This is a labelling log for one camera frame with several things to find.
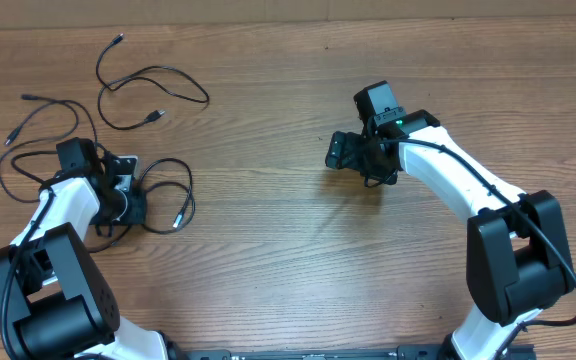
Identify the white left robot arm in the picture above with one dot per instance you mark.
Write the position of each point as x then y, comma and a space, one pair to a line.
54, 300

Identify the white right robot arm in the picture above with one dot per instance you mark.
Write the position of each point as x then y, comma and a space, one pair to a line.
518, 260

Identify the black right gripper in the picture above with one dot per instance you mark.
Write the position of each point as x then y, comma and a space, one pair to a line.
343, 156

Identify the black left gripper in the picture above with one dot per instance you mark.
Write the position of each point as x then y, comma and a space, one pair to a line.
137, 214

